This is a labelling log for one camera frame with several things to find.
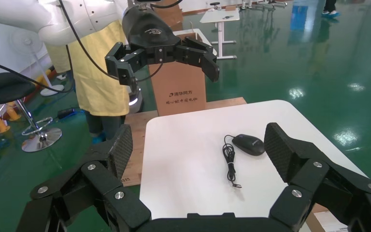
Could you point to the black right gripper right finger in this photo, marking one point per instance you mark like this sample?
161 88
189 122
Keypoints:
310 176

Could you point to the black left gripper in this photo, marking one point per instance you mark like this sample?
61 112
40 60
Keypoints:
150 30

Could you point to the tall printed cardboard box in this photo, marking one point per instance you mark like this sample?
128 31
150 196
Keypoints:
179 86

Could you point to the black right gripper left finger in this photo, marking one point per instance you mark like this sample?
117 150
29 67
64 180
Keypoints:
99 179

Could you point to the small open cardboard box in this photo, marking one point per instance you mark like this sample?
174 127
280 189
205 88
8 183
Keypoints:
188 36

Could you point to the stacked brown cardboard boxes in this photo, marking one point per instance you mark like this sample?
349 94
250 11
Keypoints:
172 17

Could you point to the distant grey equipment row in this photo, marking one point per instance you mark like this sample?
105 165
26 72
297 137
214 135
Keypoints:
262 4

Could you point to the black stool chrome base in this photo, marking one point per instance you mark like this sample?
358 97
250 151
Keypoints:
6 88

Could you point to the person with blue shoe covers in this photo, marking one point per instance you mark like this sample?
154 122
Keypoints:
330 12

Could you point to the small black device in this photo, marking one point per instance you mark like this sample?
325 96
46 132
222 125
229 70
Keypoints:
227 17

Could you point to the wooden floor platform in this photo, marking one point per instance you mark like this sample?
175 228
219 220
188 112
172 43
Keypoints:
137 128

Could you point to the white standing fan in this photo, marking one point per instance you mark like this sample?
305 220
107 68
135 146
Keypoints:
52 90

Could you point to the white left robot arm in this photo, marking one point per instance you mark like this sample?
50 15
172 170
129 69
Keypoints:
60 19

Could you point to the person in yellow coat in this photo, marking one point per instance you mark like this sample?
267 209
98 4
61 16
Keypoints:
102 89

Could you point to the white table with T-legs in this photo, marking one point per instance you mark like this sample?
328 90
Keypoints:
220 16

